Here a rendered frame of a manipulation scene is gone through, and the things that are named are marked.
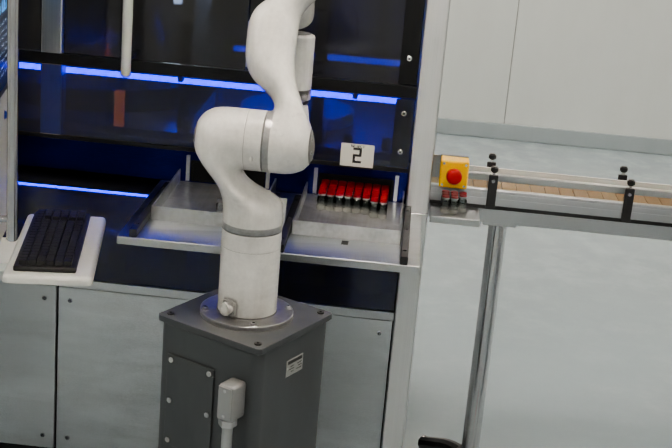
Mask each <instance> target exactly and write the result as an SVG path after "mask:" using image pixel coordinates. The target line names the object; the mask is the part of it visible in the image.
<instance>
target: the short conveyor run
mask: <svg viewBox="0 0 672 448"><path fill-rule="evenodd" d="M489 158H490V159H491V161H488V162H487V167H483V166H473V165H469V173H468V182H467V188H466V189H457V188H447V187H439V177H432V179H431V189H430V198H429V207H428V216H429V210H430V204H431V203H432V204H440V203H441V195H442V190H449V191H450V196H451V191H458V194H459V192H461V191H463V192H467V204H466V207H472V208H478V209H479V217H480V222H489V223H499V224H509V225H519V226H529V227H539V228H549V229H559V230H569V231H579V232H589V233H599V234H609V235H619V236H629V237H639V238H649V239H659V240H669V241H672V185H667V184H657V183H646V182H636V181H635V180H634V179H629V180H627V177H628V176H627V175H625V173H626V172H627V171H628V167H627V166H621V167H620V171H621V172H622V174H618V180H616V179H606V178H595V177H585V176H575V175H565V174H555V173H544V172H534V171H524V170H514V169H504V168H499V167H498V166H496V162H493V160H495V159H496V154H495V153H490V154H489Z"/></svg>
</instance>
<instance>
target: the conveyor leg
mask: <svg viewBox="0 0 672 448"><path fill-rule="evenodd" d="M482 224H483V225H488V233H487V241H486V249H485V258H484V266H483V274H482V282H481V290H480V298H479V307H478V315H477V323H476V331H475V339H474V348H473V356H472V364H471V372H470V380H469V389H468V397H467V405H466V413H465V421H464V430H463V438H462V446H461V448H479V444H480V436H481V428H482V420H483V412H484V404H485V396H486V388H487V380H488V372H489V365H490V357H491V349H492V341H493V333H494V325H495V317H496V309H497V301H498V293H499V286H500V278H501V270H502V262H503V254H504V246H505V238H506V230H507V227H513V228H516V225H509V224H499V223H489V222H482Z"/></svg>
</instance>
